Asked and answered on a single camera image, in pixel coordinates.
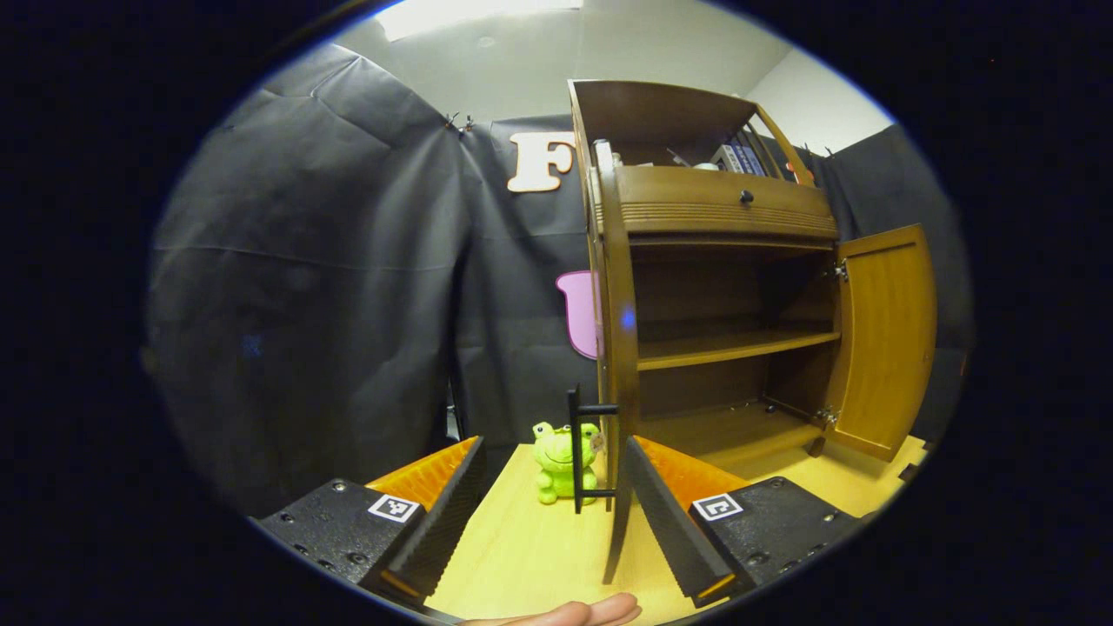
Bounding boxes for wooden cabinet door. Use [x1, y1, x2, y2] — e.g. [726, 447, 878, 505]
[821, 223, 939, 463]
[567, 161, 643, 586]

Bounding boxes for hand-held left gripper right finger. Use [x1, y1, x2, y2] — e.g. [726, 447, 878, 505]
[624, 435, 863, 609]

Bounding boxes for wooden drawer with black knob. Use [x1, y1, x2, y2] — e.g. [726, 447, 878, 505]
[613, 164, 841, 242]

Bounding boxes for wooden double-door shoe cabinet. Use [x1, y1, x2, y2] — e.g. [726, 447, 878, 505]
[567, 80, 846, 460]

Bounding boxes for black backdrop cloth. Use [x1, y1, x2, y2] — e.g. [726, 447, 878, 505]
[143, 43, 971, 519]

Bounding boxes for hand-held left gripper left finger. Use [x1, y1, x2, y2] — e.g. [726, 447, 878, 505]
[252, 435, 489, 607]

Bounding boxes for green frog toy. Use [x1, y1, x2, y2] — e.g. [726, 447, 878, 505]
[531, 421, 603, 506]

